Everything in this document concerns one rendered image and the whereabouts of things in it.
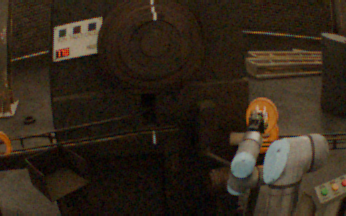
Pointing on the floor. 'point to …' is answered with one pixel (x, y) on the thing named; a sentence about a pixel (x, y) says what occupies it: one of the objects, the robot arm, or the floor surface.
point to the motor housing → (218, 178)
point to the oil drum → (338, 74)
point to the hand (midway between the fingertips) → (262, 112)
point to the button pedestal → (330, 197)
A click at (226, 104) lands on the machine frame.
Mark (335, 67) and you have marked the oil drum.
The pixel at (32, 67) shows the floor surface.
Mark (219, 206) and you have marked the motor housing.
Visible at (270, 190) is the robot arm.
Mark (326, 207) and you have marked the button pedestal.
